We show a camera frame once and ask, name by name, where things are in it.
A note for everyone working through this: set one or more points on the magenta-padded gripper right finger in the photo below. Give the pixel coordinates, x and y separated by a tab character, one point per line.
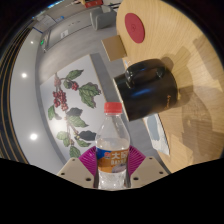
148	170

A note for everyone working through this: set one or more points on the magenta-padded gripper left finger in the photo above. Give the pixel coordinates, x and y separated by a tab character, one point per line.
76	171

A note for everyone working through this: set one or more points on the clear red-capped water bottle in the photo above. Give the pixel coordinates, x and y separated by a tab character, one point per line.
112	143

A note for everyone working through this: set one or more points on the round ceiling lights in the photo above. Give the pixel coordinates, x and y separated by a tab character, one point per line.
33	136

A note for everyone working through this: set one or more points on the dark glazed mug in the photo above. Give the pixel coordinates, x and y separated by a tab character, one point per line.
146	90

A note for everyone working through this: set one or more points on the small brown cardboard box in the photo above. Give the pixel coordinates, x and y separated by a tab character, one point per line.
114	48

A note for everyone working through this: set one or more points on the green exit sign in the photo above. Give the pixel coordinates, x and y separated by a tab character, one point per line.
42	42

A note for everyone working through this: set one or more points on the grey door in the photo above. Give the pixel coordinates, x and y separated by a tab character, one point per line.
70	30

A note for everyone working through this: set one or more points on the flat round red coaster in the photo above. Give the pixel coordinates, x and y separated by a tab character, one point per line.
135	28

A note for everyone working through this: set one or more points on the red bin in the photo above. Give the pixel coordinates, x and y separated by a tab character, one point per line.
92	4

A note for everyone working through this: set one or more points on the coffee plant wall mural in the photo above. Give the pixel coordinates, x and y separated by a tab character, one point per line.
53	133

